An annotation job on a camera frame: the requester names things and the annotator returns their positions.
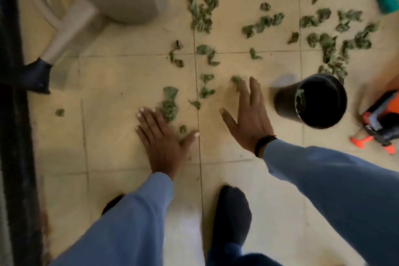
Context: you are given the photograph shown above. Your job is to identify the person's left foot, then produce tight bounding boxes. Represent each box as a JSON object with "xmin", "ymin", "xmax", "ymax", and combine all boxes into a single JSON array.
[{"xmin": 101, "ymin": 193, "xmax": 126, "ymax": 216}]

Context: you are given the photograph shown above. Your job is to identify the black plastic pot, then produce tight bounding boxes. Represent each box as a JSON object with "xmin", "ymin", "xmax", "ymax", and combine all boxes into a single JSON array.
[{"xmin": 272, "ymin": 73, "xmax": 348, "ymax": 130}]

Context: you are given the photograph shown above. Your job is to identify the person's foot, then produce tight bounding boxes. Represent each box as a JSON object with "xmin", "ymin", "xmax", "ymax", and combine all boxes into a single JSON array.
[
  {"xmin": 101, "ymin": 193, "xmax": 126, "ymax": 216},
  {"xmin": 206, "ymin": 185, "xmax": 282, "ymax": 266}
]

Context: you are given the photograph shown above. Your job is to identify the person's left hand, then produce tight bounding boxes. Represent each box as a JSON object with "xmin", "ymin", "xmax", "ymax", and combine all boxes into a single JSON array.
[{"xmin": 135, "ymin": 107, "xmax": 200, "ymax": 181}]

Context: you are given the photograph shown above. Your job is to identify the person's left forearm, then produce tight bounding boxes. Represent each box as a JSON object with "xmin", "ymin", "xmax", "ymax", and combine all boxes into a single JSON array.
[{"xmin": 51, "ymin": 172, "xmax": 174, "ymax": 266}]

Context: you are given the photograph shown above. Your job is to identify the person's right foot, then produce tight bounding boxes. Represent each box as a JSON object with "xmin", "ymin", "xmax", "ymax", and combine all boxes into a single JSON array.
[{"xmin": 206, "ymin": 185, "xmax": 282, "ymax": 266}]

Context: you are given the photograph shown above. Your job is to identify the person's right hand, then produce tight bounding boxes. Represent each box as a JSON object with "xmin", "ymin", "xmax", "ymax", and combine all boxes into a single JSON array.
[{"xmin": 219, "ymin": 76, "xmax": 277, "ymax": 155}]

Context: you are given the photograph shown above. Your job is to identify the person's right forearm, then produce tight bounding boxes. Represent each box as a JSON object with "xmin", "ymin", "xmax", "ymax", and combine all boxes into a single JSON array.
[{"xmin": 263, "ymin": 139, "xmax": 399, "ymax": 266}]

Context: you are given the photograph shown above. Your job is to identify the black wristband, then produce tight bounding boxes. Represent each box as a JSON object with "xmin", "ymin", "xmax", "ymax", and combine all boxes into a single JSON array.
[{"xmin": 254, "ymin": 135, "xmax": 278, "ymax": 159}]

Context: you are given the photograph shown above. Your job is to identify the scattered green leaves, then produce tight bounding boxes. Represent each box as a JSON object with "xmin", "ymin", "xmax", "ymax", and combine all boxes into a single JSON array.
[{"xmin": 54, "ymin": 0, "xmax": 381, "ymax": 135}]

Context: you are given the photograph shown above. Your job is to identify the dark door frame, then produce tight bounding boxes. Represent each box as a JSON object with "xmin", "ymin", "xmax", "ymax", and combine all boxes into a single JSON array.
[{"xmin": 0, "ymin": 0, "xmax": 44, "ymax": 266}]

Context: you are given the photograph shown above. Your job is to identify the orange black tool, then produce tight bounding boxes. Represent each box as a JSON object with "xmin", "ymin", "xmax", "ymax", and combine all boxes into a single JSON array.
[{"xmin": 349, "ymin": 89, "xmax": 399, "ymax": 156}]

